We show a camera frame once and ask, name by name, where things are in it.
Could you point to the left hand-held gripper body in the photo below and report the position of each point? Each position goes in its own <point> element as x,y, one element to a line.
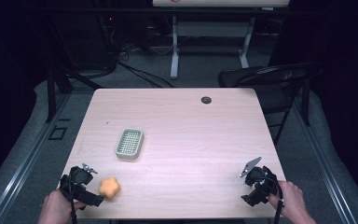
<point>80,176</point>

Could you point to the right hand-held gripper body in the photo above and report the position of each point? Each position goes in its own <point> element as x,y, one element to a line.
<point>261,180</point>

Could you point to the green soap dish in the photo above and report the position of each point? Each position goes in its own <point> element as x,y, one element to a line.
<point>130,143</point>

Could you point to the person's right hand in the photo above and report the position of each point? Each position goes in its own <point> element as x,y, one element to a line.
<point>290,199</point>

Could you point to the person's left hand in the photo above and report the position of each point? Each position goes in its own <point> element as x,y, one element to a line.
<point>56,208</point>

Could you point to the black folding chair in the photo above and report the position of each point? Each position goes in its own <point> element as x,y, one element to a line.
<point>261,93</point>

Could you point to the black metal stand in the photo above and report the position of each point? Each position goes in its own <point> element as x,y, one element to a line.
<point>51,93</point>

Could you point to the dark round table grommet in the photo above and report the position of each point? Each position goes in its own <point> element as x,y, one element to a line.
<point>206,100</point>

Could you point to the white-framed desk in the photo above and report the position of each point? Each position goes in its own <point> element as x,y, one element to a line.
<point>174,46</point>

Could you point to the grey metal floor rail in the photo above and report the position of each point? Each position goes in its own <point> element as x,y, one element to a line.
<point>28,165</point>
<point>326,165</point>

